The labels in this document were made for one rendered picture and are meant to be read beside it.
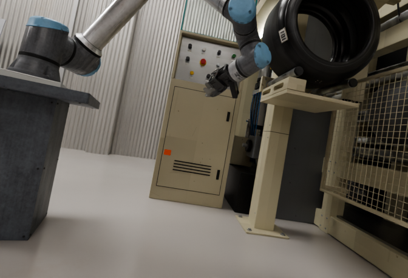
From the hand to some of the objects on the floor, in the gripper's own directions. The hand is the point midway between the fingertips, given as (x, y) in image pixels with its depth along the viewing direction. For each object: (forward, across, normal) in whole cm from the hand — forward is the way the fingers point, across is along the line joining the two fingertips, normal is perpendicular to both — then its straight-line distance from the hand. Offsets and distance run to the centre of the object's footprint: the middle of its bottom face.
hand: (207, 95), depth 115 cm
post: (+28, +34, +83) cm, 94 cm away
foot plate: (+28, +34, +83) cm, 94 cm away
